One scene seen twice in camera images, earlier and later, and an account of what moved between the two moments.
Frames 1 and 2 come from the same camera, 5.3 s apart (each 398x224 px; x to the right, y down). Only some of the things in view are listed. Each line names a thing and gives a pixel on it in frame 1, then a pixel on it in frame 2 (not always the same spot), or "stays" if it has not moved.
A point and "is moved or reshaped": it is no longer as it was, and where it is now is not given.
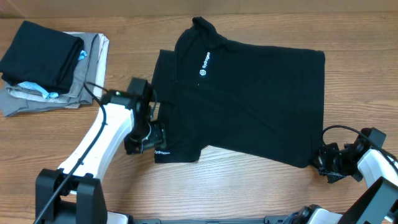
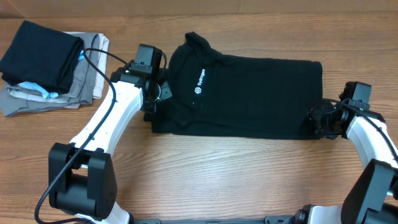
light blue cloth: (38, 88) stays
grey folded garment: (23, 98) stays
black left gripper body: (146, 135) → (162, 91)
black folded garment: (44, 56) stays
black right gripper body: (336, 165) → (323, 120)
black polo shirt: (264, 101) is moved or reshaped
